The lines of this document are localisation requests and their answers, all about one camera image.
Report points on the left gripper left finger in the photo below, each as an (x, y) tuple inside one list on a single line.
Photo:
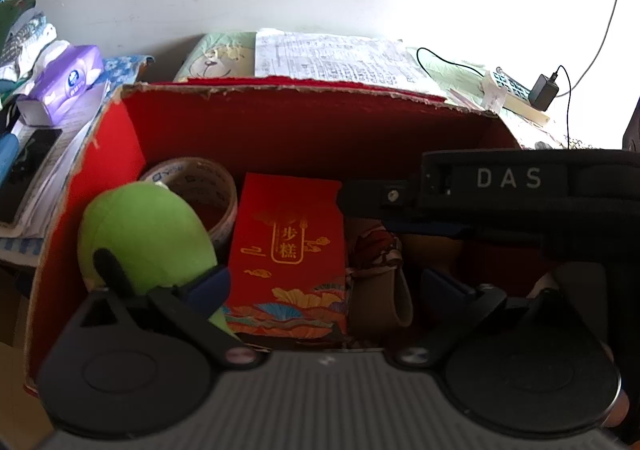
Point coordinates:
[(129, 364)]

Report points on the blue bottle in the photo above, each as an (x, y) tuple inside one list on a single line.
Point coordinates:
[(9, 148)]

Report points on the black charger adapter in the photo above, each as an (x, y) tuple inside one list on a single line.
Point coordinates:
[(544, 91)]

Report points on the brown patterned pouch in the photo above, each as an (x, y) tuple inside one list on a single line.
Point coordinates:
[(379, 299)]

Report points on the printed paper sheet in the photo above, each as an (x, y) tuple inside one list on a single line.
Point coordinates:
[(340, 58)]

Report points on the purple tissue pack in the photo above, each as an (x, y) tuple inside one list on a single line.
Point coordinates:
[(62, 74)]

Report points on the white power strip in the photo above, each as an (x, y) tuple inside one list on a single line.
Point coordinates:
[(515, 96)]

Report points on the green plush toy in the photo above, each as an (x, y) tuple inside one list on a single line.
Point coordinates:
[(160, 239)]

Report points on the red cardboard box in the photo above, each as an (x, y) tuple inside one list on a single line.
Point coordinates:
[(271, 125)]

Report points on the blue patterned cloth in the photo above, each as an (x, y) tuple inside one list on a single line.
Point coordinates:
[(123, 70)]

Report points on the tape roll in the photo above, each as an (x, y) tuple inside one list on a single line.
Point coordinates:
[(207, 187)]

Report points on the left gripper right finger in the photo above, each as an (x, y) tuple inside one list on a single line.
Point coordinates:
[(507, 382)]

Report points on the red gift packet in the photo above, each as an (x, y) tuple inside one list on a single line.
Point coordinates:
[(287, 259)]

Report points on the patterned bed sheet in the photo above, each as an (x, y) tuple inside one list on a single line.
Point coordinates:
[(219, 55)]

